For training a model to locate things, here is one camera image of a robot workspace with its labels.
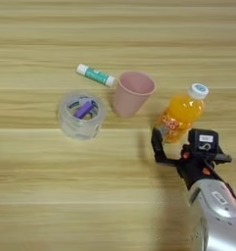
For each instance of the orange juice bottle white cap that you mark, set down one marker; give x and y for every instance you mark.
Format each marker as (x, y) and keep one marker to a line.
(184, 111)

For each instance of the pink plastic cup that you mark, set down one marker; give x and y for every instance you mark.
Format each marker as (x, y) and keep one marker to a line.
(129, 101)

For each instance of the black box with white label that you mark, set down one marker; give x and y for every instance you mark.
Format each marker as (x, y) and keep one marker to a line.
(202, 139)

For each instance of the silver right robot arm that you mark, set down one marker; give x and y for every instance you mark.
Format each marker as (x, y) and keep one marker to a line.
(220, 222)

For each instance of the clear tape roll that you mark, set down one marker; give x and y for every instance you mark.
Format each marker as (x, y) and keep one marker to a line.
(77, 129)

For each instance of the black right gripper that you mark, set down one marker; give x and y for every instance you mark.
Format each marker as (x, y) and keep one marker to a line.
(196, 168)

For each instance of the purple cylinder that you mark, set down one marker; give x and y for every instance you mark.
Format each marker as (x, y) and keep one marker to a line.
(83, 109)

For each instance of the green white glue stick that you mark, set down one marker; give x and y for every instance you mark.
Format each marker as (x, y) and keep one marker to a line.
(96, 75)

